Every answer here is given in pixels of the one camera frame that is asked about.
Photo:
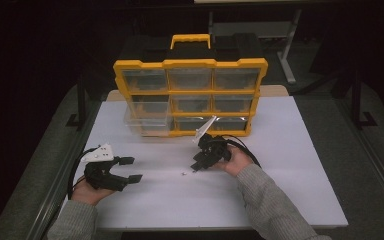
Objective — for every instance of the black metal stand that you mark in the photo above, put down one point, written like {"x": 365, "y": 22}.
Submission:
{"x": 81, "y": 103}
{"x": 356, "y": 100}

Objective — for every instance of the yellow organizer case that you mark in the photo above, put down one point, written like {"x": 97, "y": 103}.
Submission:
{"x": 190, "y": 90}

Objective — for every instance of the person's left hand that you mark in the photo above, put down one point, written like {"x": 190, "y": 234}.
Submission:
{"x": 86, "y": 195}

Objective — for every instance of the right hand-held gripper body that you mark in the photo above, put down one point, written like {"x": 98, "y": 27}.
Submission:
{"x": 215, "y": 148}

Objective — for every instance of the clear plastic organizer drawer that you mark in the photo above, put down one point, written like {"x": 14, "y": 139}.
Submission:
{"x": 148, "y": 123}

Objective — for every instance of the person's right hand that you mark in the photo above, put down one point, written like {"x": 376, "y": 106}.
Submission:
{"x": 235, "y": 163}

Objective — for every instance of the grey metal desk frame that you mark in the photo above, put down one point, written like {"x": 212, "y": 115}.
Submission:
{"x": 288, "y": 50}

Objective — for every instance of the aluminium rail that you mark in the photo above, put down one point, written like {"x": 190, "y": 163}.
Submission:
{"x": 376, "y": 166}
{"x": 60, "y": 186}

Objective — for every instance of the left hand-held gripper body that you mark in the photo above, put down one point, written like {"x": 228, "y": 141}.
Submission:
{"x": 96, "y": 170}

